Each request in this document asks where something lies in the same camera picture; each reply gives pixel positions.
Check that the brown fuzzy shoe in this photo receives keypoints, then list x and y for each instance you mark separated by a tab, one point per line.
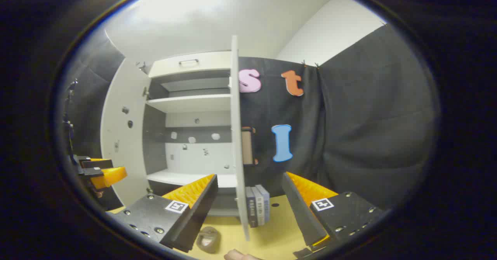
207	238

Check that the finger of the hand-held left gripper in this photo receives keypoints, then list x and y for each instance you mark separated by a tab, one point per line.
97	163
108	176

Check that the white cabinet drawer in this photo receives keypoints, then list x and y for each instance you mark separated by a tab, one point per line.
171	68

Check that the grey book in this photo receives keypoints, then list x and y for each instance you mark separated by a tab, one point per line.
259	207

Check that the dark blue book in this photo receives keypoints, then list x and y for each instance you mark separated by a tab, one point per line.
250	209

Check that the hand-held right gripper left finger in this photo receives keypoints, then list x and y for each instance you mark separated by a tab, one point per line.
202	209

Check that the white shoe cabinet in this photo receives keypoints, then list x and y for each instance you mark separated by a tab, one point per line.
194	159

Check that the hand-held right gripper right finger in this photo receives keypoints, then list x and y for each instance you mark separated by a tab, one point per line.
301	209

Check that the white cabinet door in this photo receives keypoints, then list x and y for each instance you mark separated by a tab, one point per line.
124	136
235	136

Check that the black backdrop cloth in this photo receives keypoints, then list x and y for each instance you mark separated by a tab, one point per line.
369	116

